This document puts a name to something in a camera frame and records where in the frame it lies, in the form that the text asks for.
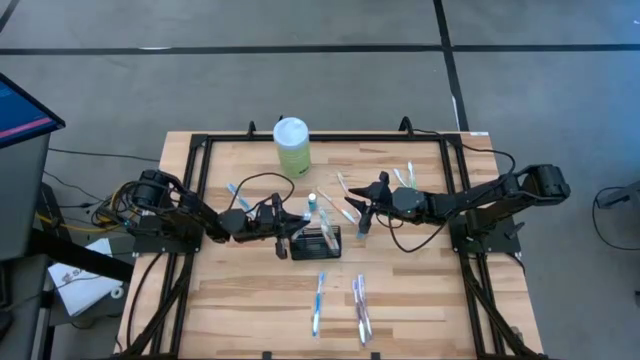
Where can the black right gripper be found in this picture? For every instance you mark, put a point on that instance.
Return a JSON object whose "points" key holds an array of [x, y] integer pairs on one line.
{"points": [[389, 205]]}

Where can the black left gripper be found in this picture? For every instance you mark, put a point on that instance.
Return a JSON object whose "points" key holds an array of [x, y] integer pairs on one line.
{"points": [[252, 230]]}

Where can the blue toothbrush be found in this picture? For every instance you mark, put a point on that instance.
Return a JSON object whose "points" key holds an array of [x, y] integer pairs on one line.
{"points": [[239, 197], [318, 305]]}

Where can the purple toothbrush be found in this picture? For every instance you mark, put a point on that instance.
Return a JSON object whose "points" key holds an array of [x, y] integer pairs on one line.
{"points": [[365, 300], [359, 315]]}

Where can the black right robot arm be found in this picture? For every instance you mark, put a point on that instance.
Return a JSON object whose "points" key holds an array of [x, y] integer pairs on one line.
{"points": [[475, 197]]}

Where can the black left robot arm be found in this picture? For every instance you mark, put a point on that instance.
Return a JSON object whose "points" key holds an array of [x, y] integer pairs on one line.
{"points": [[190, 215]]}

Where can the green wipes canister white lid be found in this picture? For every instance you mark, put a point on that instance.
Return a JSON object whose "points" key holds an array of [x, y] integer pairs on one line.
{"points": [[292, 150]]}

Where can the white label sticker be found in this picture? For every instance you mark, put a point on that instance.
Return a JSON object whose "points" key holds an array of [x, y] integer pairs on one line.
{"points": [[478, 133]]}

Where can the white tape roll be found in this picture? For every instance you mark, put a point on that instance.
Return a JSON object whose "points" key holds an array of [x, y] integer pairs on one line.
{"points": [[117, 292]]}

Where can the black stand beam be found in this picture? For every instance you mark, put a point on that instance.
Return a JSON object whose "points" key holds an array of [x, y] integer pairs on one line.
{"points": [[80, 255]]}

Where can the white box beside table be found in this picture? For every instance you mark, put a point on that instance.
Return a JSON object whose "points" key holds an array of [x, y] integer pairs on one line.
{"points": [[80, 280]]}

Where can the grey stand foot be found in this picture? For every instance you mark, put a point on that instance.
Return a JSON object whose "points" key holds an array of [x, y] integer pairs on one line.
{"points": [[620, 195]]}

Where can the grey cabinet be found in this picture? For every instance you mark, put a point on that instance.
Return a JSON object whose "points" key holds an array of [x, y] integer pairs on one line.
{"points": [[20, 200]]}

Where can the blue screen monitor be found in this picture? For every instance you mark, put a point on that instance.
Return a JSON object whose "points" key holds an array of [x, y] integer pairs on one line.
{"points": [[20, 110]]}

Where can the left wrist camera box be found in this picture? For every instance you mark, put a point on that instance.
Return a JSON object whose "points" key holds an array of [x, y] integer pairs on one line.
{"points": [[265, 210]]}

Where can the black aluminium table frame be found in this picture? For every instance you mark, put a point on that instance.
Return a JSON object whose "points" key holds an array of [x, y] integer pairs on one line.
{"points": [[375, 137]]}

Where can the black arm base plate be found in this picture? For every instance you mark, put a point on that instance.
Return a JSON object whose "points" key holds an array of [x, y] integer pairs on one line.
{"points": [[165, 245], [500, 245]]}

